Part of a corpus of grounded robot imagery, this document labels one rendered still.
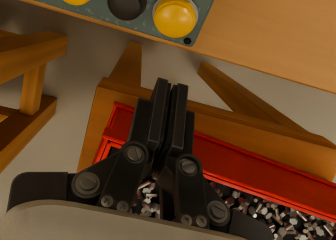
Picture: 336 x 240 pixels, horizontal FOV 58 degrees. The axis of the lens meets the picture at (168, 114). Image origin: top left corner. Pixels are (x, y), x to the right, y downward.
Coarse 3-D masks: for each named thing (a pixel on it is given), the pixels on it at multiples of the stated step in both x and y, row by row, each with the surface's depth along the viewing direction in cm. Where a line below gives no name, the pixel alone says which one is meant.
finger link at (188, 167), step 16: (176, 160) 13; (192, 160) 13; (176, 176) 12; (192, 176) 13; (160, 192) 14; (176, 192) 12; (192, 192) 12; (160, 208) 14; (176, 208) 12; (192, 208) 12; (192, 224) 11; (208, 224) 12
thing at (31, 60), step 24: (0, 48) 60; (24, 48) 69; (48, 48) 88; (0, 72) 60; (24, 72) 73; (24, 96) 91; (48, 96) 115; (0, 120) 93; (24, 120) 89; (48, 120) 110; (0, 144) 73; (24, 144) 87; (0, 168) 72
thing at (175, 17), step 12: (168, 0) 20; (180, 0) 20; (156, 12) 21; (168, 12) 20; (180, 12) 20; (192, 12) 20; (156, 24) 21; (168, 24) 21; (180, 24) 21; (192, 24) 21; (168, 36) 22; (180, 36) 22
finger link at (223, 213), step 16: (176, 96) 15; (176, 112) 14; (192, 112) 15; (176, 128) 13; (192, 128) 15; (176, 144) 13; (192, 144) 14; (160, 160) 14; (160, 176) 14; (208, 192) 13; (208, 208) 12; (224, 208) 12; (224, 224) 12
